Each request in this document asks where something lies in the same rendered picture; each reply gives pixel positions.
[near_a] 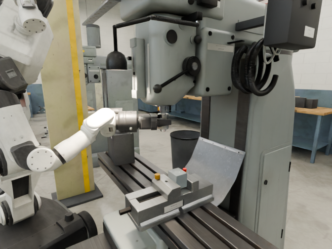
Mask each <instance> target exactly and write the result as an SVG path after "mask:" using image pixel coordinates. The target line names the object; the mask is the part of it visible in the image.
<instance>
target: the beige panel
mask: <svg viewBox="0 0 332 249"><path fill-rule="evenodd" d="M53 1H54V5H53V7H52V10H51V11H50V13H49V15H48V17H47V20H48V22H49V24H50V27H51V30H52V33H53V35H54V37H53V40H52V42H51V45H50V48H49V50H48V53H47V56H46V58H45V61H44V64H43V66H42V67H43V68H42V69H41V71H40V73H41V83H42V90H43V97H44V105H45V112H46V120H47V127H48V134H49V141H50V149H51V150H52V149H53V148H54V147H55V146H56V145H58V144H59V143H60V142H62V141H64V140H66V139H68V138H70V137H71V136H73V135H74V134H76V133H77V132H78V131H80V129H81V126H82V125H83V121H84V120H85V119H86V118H88V107H87V96H86V85H85V74H84V62H83V46H82V35H81V24H80V12H79V1H78V0H53ZM54 178H55V185H56V192H54V193H51V196H52V199H53V200H56V199H57V200H59V201H60V202H61V203H62V204H63V205H64V206H66V207H67V208H71V207H74V206H77V205H81V204H84V203H87V202H90V201H93V200H96V199H99V198H102V197H103V194H102V193H101V191H100V190H99V188H98V187H97V185H96V184H95V182H94V175H93V164H92V152H91V145H89V146H87V147H86V148H85V149H83V150H82V151H81V152H80V153H79V154H78V155H77V156H76V157H74V158H73V159H72V160H70V161H69V162H68V163H65V164H63V165H61V166H60V167H59V168H57V169H56V170H54Z"/></svg>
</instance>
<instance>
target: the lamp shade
mask: <svg viewBox="0 0 332 249"><path fill-rule="evenodd" d="M106 70H127V61H126V58H125V55H124V54H122V53H121V52H119V51H112V52H110V53H109V54H108V55H107V58H106Z"/></svg>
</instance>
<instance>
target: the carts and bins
mask: <svg viewBox="0 0 332 249"><path fill-rule="evenodd" d="M199 137H200V132H197V131H193V130H177V131H173V132H171V133H170V140H171V156H172V169H175V168H180V169H182V170H183V168H185V167H186V165H187V164H188V162H189V160H190V158H191V156H192V154H193V152H194V149H195V147H196V144H197V142H198V139H199Z"/></svg>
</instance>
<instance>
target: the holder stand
mask: <svg viewBox="0 0 332 249"><path fill-rule="evenodd" d="M107 140H108V154H109V156H110V157H111V159H112V161H113V163H114V164H115V166H119V165H125V164H130V163H134V162H135V157H134V133H133V132H132V134H130V132H124V133H120V132H119V130H116V133H115V134H114V135H113V136H110V137H107Z"/></svg>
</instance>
